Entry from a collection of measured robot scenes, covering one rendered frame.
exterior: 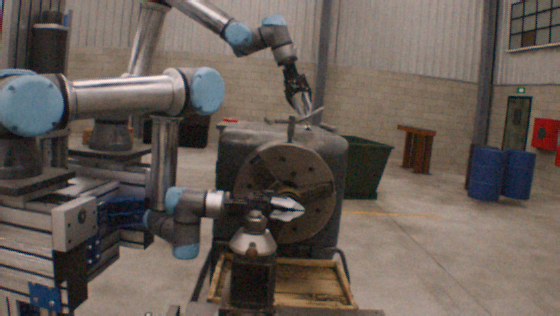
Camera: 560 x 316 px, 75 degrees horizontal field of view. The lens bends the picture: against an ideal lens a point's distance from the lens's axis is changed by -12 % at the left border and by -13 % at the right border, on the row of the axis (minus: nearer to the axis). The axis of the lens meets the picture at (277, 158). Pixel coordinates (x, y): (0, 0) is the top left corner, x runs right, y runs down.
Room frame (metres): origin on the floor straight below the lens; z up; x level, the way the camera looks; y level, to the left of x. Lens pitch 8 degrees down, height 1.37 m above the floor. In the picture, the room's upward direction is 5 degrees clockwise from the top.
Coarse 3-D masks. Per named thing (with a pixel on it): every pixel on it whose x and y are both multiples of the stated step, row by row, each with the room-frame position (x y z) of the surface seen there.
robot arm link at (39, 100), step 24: (168, 72) 0.97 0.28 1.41; (192, 72) 0.99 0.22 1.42; (216, 72) 1.02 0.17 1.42; (0, 96) 0.67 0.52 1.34; (24, 96) 0.68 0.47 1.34; (48, 96) 0.71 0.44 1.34; (72, 96) 0.76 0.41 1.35; (96, 96) 0.81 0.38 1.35; (120, 96) 0.85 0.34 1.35; (144, 96) 0.89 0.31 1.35; (168, 96) 0.94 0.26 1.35; (192, 96) 0.96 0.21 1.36; (216, 96) 1.02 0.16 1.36; (0, 120) 0.68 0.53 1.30; (24, 120) 0.68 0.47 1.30; (48, 120) 0.71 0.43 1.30; (72, 120) 0.80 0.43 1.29
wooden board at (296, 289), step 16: (224, 256) 1.13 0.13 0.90; (288, 272) 1.10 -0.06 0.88; (304, 272) 1.11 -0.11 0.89; (320, 272) 1.12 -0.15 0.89; (336, 272) 1.12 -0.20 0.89; (288, 288) 0.99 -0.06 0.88; (304, 288) 1.00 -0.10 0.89; (320, 288) 1.01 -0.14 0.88; (336, 288) 1.02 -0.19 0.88; (288, 304) 0.87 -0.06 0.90; (304, 304) 0.88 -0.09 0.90; (320, 304) 0.92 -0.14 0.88; (352, 304) 0.89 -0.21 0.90
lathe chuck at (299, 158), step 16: (272, 144) 1.25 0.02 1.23; (288, 144) 1.23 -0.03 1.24; (272, 160) 1.23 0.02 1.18; (288, 160) 1.23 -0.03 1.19; (304, 160) 1.23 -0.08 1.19; (320, 160) 1.23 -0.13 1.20; (240, 176) 1.22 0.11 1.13; (256, 176) 1.23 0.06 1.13; (288, 176) 1.23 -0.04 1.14; (304, 176) 1.23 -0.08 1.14; (320, 176) 1.23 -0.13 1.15; (240, 192) 1.22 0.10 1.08; (304, 208) 1.23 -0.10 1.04; (320, 208) 1.23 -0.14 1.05; (288, 224) 1.23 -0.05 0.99; (304, 224) 1.23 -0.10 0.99; (320, 224) 1.23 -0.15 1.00; (288, 240) 1.23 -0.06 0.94
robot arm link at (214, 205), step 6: (210, 192) 1.04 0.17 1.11; (216, 192) 1.05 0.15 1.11; (222, 192) 1.04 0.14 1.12; (210, 198) 1.02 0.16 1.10; (216, 198) 1.02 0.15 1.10; (222, 198) 1.03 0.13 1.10; (210, 204) 1.01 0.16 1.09; (216, 204) 1.01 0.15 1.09; (222, 204) 1.02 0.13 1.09; (210, 210) 1.01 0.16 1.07; (216, 210) 1.01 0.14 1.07; (222, 210) 1.02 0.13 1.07; (210, 216) 1.02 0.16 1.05; (216, 216) 1.02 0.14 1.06
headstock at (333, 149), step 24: (240, 120) 1.94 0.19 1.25; (240, 144) 1.38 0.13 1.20; (312, 144) 1.40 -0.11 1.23; (336, 144) 1.40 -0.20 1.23; (216, 168) 1.39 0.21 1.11; (336, 168) 1.39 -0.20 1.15; (336, 192) 1.39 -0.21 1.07; (336, 216) 1.39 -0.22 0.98; (312, 240) 1.39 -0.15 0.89; (336, 240) 1.40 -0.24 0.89
